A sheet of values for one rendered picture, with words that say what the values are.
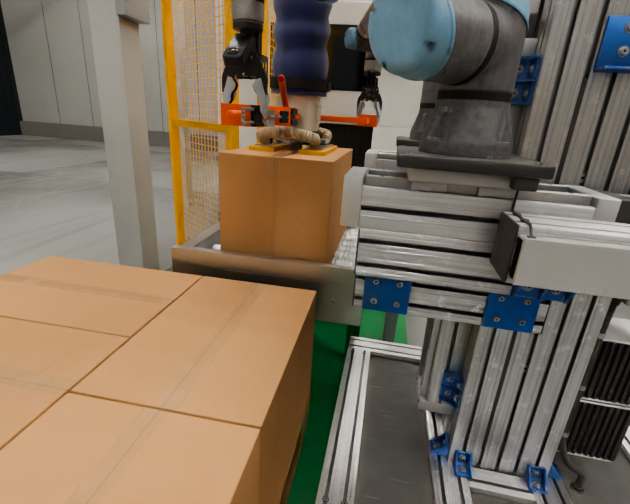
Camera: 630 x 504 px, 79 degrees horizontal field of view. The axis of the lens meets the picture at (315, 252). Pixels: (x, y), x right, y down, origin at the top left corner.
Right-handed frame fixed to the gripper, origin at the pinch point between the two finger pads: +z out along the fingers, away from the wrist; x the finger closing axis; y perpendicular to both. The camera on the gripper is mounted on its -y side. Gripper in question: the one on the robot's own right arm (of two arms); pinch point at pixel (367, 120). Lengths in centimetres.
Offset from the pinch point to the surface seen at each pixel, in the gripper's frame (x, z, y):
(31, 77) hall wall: -1012, -51, -827
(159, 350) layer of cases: -36, 53, 117
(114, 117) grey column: -129, 7, 1
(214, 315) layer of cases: -31, 53, 99
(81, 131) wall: -859, 86, -811
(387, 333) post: 22, 102, 12
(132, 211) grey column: -125, 56, 1
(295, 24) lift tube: -26, -30, 40
